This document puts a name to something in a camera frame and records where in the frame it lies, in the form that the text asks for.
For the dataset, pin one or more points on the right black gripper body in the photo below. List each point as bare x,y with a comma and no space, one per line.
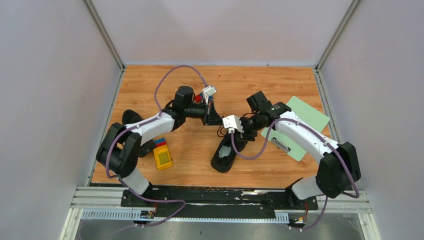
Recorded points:
250,126

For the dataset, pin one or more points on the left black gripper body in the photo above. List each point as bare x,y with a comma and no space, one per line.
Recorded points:
200,112

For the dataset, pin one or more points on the black shoelace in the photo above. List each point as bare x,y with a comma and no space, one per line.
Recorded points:
221,131

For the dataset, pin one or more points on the black sneaker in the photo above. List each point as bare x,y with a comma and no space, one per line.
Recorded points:
225,155

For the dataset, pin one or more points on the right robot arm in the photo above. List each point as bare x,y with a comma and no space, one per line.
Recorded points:
338,166

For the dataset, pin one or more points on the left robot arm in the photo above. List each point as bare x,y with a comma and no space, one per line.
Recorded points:
119,150

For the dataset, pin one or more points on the toy brick car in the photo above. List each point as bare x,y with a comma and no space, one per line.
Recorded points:
200,98

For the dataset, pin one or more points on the green clipboard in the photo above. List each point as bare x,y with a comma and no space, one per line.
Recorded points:
304,134

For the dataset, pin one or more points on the yellow toy block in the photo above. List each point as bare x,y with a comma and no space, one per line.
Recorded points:
162,155

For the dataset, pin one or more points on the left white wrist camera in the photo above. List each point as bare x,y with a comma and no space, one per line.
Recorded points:
208,92

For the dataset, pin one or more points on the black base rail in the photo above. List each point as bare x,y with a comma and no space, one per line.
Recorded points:
217,202

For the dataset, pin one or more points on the white cable duct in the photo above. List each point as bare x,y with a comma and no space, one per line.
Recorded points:
140,215

